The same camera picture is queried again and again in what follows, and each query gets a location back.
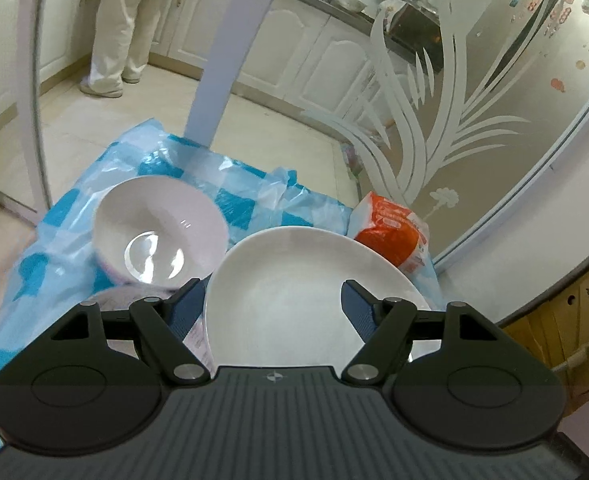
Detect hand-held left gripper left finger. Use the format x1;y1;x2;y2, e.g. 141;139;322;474
49;278;210;386

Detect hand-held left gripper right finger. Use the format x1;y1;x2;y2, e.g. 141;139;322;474
341;280;502;386

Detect white plate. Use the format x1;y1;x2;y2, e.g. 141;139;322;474
203;226;432;368

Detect white ceramic bowl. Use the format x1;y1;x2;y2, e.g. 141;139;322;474
93;176;228;292

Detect orange tissue pack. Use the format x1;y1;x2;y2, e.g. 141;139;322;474
349;191;431;277

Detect blue checked plastic tablecloth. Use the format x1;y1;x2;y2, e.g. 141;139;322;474
0;119;445;466

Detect yellow cardboard box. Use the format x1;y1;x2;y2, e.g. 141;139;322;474
503;310;589;411

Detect etched glass sliding door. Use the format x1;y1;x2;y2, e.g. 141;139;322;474
184;0;589;273

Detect white kitchen cabinets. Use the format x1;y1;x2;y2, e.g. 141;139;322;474
0;0;405;128

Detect silver refrigerator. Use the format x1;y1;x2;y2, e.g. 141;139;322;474
439;0;589;221

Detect white door frame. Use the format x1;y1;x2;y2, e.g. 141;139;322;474
17;0;56;213

